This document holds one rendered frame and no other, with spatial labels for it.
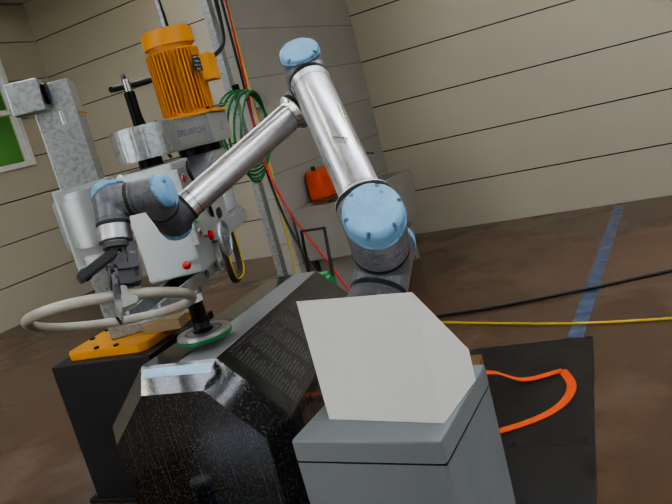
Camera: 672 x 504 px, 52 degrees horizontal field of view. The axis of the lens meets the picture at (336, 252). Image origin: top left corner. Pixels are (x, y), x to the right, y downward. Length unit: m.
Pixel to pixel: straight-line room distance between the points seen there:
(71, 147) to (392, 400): 2.30
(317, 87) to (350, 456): 0.96
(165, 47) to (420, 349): 2.06
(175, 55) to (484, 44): 4.64
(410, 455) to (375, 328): 0.30
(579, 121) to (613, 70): 0.55
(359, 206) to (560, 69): 5.76
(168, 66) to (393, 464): 2.13
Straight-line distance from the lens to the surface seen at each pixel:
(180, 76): 3.23
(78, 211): 3.48
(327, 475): 1.79
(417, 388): 1.65
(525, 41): 7.31
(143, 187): 1.89
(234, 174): 2.03
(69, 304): 1.91
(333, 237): 5.77
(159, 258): 2.64
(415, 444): 1.63
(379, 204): 1.62
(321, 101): 1.89
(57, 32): 10.44
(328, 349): 1.72
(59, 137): 3.55
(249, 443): 2.57
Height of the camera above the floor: 1.61
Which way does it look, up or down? 12 degrees down
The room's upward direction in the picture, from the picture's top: 15 degrees counter-clockwise
